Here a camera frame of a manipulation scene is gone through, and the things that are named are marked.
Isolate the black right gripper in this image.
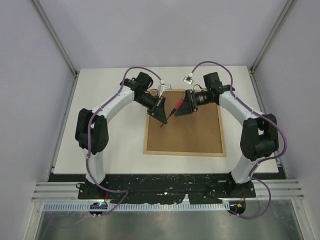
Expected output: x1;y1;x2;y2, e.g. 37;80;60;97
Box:
175;89;214;117

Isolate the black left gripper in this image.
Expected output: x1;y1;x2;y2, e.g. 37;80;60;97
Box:
135;93;168;125

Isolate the red handled screwdriver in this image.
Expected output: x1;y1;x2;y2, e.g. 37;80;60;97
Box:
166;98;184;121

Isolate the wooden picture frame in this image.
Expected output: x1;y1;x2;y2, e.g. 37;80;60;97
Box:
143;103;227;158

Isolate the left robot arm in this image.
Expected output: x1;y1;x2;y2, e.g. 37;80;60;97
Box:
75;72;168;199

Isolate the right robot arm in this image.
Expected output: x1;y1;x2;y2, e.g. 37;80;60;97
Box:
174;72;279;197

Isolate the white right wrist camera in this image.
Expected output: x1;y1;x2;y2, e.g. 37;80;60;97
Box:
182;72;194;85

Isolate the black speckled base plate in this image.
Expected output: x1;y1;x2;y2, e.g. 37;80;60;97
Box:
48;171;257;205

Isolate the aluminium rail across front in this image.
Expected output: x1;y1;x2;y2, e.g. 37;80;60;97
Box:
31;179;305;202

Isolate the white slotted cable duct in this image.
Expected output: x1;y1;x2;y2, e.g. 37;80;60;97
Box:
42;201;230;212

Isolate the left aluminium corner post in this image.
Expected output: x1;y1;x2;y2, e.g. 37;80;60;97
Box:
31;0;79;77

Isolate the aluminium corner post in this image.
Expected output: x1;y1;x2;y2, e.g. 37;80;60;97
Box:
249;0;297;74
31;0;79;77

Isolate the right aluminium corner post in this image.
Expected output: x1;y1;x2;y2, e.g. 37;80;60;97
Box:
249;0;297;74

